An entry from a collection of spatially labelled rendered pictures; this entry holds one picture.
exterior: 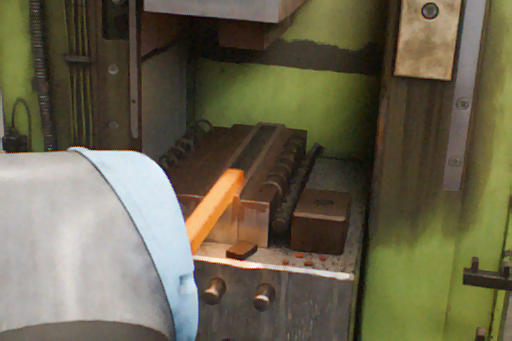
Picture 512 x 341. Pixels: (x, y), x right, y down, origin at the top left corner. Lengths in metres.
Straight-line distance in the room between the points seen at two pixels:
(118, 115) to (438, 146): 0.55
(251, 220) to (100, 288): 0.84
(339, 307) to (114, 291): 0.82
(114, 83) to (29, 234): 0.98
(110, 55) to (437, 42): 0.55
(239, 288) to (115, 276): 0.81
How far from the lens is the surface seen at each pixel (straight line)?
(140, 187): 0.40
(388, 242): 1.34
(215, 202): 1.13
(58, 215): 0.39
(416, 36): 1.22
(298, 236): 1.20
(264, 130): 1.57
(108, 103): 1.37
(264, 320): 1.21
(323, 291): 1.17
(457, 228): 1.33
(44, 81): 1.38
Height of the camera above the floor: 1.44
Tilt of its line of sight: 19 degrees down
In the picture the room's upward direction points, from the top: 4 degrees clockwise
